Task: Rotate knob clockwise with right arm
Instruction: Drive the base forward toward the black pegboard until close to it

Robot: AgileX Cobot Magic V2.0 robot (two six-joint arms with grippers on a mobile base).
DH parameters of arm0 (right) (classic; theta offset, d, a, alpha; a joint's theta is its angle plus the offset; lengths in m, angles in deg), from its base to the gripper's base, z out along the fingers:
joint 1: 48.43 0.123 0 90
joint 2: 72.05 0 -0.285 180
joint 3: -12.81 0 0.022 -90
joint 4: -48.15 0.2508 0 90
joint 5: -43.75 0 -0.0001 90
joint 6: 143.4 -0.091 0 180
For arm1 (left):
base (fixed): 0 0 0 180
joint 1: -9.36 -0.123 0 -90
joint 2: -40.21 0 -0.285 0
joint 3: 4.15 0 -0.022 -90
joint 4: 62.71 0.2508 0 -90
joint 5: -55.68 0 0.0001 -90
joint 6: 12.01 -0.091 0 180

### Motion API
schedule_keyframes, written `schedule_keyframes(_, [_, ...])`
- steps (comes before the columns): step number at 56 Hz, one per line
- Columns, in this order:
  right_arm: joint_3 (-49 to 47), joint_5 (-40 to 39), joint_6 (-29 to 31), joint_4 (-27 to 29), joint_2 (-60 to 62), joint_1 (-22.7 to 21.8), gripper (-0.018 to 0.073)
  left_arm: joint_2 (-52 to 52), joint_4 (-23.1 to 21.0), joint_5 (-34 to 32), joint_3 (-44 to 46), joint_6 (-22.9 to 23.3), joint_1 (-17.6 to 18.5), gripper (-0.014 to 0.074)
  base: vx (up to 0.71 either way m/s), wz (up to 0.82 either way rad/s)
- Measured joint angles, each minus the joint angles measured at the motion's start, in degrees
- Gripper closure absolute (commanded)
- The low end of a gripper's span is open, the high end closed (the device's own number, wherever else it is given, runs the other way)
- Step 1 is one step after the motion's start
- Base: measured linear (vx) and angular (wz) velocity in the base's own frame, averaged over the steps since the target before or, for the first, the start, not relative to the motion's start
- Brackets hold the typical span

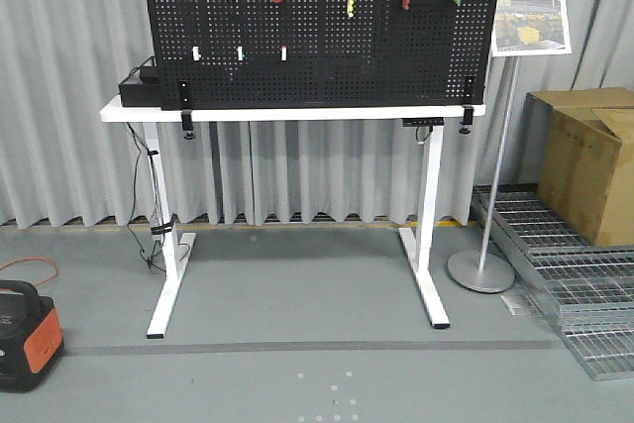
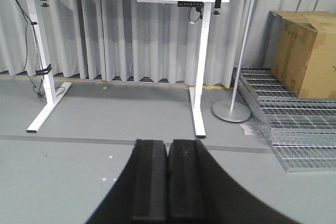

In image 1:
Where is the white standing desk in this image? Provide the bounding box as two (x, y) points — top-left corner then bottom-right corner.
(100, 96), (486, 339)

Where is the desk control panel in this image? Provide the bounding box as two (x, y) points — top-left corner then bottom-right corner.
(402, 117), (445, 128)

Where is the left black clamp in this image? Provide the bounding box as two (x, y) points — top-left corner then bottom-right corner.
(178, 81), (196, 141)

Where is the black clamp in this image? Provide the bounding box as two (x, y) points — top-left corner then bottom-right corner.
(459, 76), (476, 135)
(178, 81), (196, 141)

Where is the black perforated pegboard panel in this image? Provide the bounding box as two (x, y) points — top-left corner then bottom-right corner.
(147, 0), (496, 110)

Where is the right black clamp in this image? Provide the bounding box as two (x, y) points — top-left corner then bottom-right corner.
(459, 76), (476, 135)

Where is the black box on desk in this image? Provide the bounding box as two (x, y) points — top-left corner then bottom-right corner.
(119, 56), (162, 108)

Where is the metal sign stand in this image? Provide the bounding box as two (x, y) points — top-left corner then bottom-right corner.
(447, 0), (572, 294)

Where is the cardboard box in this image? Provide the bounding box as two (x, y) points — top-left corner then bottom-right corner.
(528, 87), (633, 247)

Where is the metal floor grating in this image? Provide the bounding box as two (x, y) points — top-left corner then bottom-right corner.
(472, 184), (633, 380)

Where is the grey curtain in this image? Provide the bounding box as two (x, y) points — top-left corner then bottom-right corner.
(1, 0), (633, 228)

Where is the orange black power station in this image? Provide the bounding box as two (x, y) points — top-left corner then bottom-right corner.
(1, 279), (64, 392)

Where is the black power cable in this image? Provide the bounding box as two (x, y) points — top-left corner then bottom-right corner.
(123, 121), (192, 274)

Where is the orange cable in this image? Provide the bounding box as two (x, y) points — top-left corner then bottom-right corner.
(0, 257), (59, 288)

